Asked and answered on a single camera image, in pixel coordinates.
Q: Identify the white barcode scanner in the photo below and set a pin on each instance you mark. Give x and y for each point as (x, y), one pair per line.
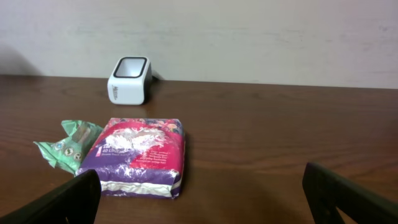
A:
(130, 81)

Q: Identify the green snack packet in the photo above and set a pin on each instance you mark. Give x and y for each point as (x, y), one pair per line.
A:
(69, 153)

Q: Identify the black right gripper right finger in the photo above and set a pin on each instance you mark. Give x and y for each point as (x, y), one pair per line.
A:
(327, 193)

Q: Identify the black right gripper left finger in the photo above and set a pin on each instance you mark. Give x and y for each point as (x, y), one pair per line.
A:
(73, 202)

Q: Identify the pink purple liner pack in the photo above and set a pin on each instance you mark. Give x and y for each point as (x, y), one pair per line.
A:
(138, 157)

